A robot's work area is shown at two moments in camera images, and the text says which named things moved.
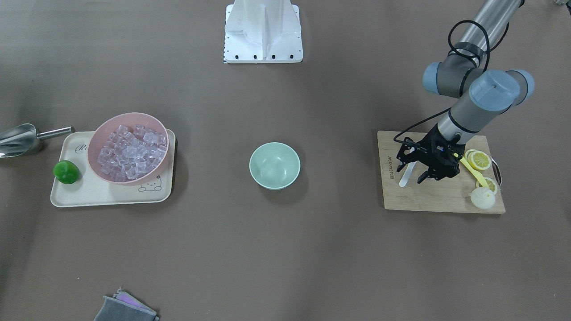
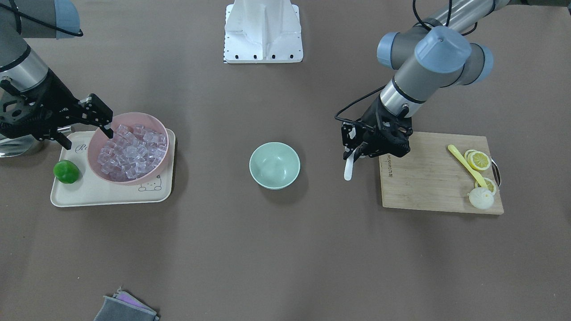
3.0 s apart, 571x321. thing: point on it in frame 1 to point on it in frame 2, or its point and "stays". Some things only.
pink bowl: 125,148 stays
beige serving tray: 91,189 stays
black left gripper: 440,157 to 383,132
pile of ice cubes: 128,153 stays
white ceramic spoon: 405,177 to 348,166
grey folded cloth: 123,306 stays
